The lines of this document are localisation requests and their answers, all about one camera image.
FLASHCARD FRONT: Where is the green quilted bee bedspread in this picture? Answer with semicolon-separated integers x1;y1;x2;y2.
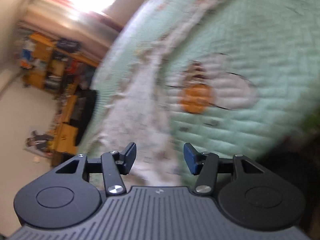
78;0;319;185

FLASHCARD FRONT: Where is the cartoon boy poster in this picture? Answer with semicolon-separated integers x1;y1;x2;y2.
23;127;54;159

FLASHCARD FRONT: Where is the wooden bookshelf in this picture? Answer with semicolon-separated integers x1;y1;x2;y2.
20;33;98;94

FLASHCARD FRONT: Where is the yellow wooden desk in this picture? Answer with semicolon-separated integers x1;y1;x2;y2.
48;89;81;167

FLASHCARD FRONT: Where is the black folded garment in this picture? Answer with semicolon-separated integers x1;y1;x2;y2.
75;89;98;146

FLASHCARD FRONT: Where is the white letter-print shirt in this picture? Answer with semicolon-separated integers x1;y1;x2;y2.
97;0;241;188

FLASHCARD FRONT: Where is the pink curtain left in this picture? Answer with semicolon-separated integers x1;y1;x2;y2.
18;0;124;61

